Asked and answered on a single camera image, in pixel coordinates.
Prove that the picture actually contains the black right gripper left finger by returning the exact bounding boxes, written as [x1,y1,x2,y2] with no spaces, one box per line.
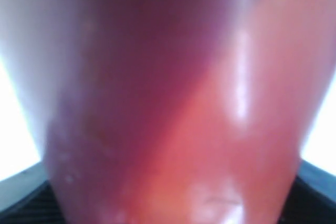
[1,163,65,224]

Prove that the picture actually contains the red sauce squeeze bottle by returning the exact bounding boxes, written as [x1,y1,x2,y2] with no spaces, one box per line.
[1,0,335,223]

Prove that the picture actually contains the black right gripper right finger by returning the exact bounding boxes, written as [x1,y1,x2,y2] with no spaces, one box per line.
[282,161,335,224]

